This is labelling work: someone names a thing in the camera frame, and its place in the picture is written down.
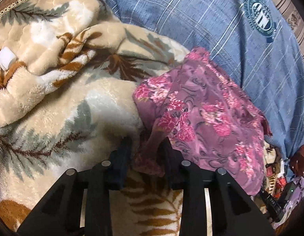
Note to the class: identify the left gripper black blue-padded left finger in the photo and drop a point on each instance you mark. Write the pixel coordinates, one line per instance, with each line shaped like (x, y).
(78, 203)

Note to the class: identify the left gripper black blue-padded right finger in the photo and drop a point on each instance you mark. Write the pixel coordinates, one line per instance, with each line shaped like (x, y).
(213, 202)

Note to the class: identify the purple pink floral garment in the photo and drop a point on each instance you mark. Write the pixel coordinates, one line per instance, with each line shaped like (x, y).
(206, 116)

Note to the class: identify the red crumpled packet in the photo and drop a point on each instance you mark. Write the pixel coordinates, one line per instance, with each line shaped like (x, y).
(274, 183)

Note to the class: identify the lilac patterned cloth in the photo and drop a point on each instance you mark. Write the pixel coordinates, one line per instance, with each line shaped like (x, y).
(298, 191)

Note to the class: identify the dark red plastic bag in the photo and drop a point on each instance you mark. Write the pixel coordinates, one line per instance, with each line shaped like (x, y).
(297, 162)

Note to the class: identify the beige leaf-print fleece blanket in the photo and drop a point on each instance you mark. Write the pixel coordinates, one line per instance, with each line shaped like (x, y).
(66, 100)

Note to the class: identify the blue plaid quilt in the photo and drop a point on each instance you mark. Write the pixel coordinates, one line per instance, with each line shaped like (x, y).
(250, 40)

